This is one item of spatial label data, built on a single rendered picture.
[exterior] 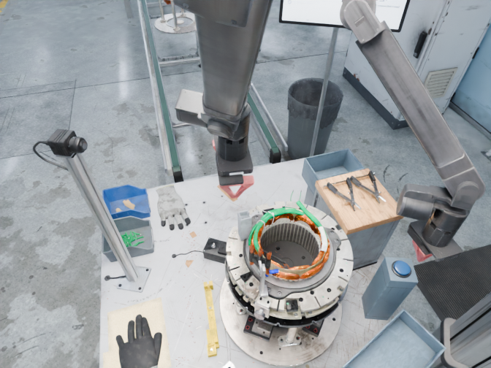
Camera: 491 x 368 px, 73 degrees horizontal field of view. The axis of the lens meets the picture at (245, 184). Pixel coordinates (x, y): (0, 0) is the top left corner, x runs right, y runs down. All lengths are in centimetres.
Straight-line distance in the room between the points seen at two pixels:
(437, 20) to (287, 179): 177
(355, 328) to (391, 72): 77
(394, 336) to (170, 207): 88
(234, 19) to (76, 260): 223
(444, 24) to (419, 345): 233
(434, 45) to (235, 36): 269
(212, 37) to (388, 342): 77
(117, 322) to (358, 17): 103
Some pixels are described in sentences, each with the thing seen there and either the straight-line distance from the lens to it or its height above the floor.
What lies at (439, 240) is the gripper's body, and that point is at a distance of 83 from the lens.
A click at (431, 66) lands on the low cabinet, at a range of 303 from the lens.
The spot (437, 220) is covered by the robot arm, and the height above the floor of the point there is 127.
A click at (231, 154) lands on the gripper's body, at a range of 62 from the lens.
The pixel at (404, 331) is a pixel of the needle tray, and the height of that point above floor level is 103.
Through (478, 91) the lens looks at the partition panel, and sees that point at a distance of 341.
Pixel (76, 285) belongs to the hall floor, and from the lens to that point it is 226.
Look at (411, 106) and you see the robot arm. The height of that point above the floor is 148.
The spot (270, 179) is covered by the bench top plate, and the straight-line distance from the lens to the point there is 146.
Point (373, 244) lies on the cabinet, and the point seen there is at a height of 92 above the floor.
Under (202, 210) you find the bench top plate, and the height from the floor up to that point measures 78.
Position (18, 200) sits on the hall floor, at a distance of 289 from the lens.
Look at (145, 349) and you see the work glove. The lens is 111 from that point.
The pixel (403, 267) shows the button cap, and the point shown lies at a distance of 99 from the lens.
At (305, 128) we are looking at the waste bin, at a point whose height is 36.
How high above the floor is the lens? 183
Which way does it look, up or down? 47 degrees down
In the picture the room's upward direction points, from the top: straight up
